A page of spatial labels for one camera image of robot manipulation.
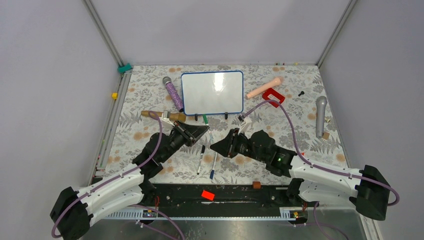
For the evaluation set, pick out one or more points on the brown small block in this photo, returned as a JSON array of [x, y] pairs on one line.
[[256, 185]]

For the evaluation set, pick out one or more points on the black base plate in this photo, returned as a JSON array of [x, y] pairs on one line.
[[230, 201]]

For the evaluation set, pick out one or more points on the blue framed whiteboard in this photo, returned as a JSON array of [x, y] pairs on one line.
[[212, 92]]

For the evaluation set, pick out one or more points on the red flat card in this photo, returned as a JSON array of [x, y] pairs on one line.
[[208, 195]]

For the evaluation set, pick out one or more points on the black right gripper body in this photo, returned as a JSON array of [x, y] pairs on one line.
[[237, 144]]

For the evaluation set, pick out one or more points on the teal corner clamp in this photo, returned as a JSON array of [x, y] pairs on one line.
[[125, 68]]

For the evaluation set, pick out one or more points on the yellow small cube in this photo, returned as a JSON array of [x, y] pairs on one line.
[[114, 96]]

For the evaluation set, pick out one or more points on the silver microphone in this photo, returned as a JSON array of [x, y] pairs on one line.
[[321, 103]]

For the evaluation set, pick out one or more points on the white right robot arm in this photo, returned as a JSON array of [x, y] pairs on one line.
[[365, 189]]

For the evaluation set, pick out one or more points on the floral patterned table mat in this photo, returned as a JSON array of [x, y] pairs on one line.
[[294, 122]]

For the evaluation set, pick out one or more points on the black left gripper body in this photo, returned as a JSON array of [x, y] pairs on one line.
[[181, 135]]

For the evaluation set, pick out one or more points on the wooden small cube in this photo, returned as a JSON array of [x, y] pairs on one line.
[[326, 135]]

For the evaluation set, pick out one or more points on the blue whiteboard marker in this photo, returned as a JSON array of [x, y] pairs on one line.
[[212, 172]]

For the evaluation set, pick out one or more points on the black whiteboard marker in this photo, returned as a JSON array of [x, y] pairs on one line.
[[203, 149]]

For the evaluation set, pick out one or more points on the purple glitter microphone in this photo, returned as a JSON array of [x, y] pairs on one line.
[[171, 89]]

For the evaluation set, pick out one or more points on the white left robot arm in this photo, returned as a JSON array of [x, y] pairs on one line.
[[75, 211]]

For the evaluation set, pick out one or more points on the red rectangular frame block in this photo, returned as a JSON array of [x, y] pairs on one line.
[[272, 94]]

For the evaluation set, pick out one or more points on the pink microphone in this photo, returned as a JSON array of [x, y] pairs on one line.
[[273, 83]]

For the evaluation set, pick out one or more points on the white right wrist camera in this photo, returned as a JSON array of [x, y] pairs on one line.
[[245, 123]]

